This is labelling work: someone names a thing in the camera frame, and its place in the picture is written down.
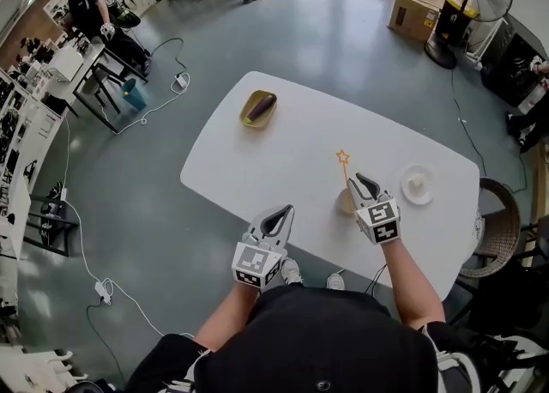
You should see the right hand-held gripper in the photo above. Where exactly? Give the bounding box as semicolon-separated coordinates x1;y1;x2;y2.
346;172;402;246

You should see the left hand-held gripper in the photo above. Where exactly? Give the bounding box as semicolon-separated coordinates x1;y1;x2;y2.
232;204;297;296

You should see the beige cup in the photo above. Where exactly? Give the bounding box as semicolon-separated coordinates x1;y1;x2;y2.
334;187;358;216

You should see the orange star stick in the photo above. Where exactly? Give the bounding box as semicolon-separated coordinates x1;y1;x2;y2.
335;148;351;190

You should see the person's right forearm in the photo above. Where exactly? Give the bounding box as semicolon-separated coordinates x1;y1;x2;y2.
379;239;446;329

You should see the person's left forearm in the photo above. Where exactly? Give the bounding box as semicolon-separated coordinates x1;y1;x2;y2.
194;282;263;352

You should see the person's left white shoe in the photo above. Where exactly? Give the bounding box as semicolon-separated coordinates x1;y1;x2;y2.
280;257;305;287

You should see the white round plate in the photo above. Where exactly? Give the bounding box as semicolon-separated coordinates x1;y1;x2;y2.
400;163;435;205

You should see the yellow oval dish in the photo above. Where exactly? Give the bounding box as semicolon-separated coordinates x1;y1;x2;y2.
238;89;279;130

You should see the purple eggplant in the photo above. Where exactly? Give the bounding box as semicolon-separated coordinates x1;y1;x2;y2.
249;94;276;120

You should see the person's black clothing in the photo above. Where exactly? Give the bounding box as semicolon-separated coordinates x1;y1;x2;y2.
124;286;484;393

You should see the wicker chair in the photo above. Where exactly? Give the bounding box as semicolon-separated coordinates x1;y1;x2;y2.
457;176;522;279

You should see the brown cardboard box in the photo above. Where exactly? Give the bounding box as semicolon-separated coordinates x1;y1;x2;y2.
387;0;443;43

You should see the blue waste bin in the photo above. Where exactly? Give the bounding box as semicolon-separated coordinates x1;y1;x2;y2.
120;78;148;112

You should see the black cabinet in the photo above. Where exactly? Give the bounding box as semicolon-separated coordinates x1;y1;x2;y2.
479;17;548;109

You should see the black and yellow bin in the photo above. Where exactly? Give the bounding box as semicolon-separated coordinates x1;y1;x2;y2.
436;0;480;41

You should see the black stool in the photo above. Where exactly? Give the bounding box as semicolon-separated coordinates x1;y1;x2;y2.
22;195;81;258

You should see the white box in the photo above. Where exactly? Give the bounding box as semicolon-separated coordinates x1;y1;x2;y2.
45;45;85;84

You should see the white storage shelf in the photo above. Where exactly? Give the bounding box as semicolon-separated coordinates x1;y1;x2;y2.
0;65;66;262

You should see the black floor cable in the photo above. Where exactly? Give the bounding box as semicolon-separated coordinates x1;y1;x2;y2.
449;67;529;193

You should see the white power cable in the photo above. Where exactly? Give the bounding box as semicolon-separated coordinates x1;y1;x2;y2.
99;37;192;136
59;114;196;339

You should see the black frame desk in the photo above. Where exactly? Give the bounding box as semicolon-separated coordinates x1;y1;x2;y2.
71;39;150;136

